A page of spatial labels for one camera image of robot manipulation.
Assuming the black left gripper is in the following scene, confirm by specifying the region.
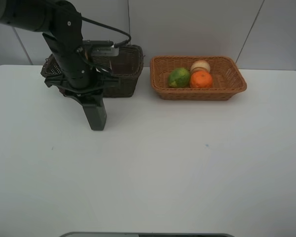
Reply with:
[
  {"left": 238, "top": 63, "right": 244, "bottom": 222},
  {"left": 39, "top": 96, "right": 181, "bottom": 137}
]
[{"left": 44, "top": 70, "right": 120, "bottom": 128}]

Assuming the dark green square bottle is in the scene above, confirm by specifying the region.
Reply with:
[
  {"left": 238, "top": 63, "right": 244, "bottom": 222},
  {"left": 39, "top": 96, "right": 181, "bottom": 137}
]
[{"left": 91, "top": 100, "right": 107, "bottom": 131}]

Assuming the green lime fruit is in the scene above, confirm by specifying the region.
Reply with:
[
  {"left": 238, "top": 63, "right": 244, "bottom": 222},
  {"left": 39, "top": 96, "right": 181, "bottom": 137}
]
[{"left": 168, "top": 68, "right": 190, "bottom": 88}]

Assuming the orange mandarin fruit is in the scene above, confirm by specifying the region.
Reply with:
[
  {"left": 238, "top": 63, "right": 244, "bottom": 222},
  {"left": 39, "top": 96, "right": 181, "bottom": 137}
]
[{"left": 189, "top": 71, "right": 213, "bottom": 88}]

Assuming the red yellow peach fruit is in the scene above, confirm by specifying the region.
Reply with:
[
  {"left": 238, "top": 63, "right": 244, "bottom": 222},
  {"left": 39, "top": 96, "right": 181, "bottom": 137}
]
[{"left": 190, "top": 60, "right": 211, "bottom": 74}]

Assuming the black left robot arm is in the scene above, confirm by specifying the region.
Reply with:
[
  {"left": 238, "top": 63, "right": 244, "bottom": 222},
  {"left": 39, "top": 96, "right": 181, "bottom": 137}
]
[{"left": 0, "top": 0, "right": 119, "bottom": 131}]

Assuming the dark brown wicker basket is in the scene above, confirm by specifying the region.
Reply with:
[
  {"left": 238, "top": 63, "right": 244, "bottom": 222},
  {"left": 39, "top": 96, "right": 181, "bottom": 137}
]
[{"left": 41, "top": 44, "right": 144, "bottom": 101}]

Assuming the orange wicker basket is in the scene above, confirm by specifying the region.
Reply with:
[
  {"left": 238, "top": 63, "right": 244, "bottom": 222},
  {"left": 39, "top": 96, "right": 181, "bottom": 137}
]
[{"left": 150, "top": 55, "right": 247, "bottom": 101}]

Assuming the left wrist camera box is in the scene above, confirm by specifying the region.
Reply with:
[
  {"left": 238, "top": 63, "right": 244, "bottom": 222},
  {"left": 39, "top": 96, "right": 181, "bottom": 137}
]
[{"left": 83, "top": 40, "right": 119, "bottom": 57}]

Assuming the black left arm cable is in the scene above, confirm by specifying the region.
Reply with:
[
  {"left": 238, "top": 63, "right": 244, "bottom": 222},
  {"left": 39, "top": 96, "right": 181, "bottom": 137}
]
[{"left": 80, "top": 16, "right": 132, "bottom": 48}]

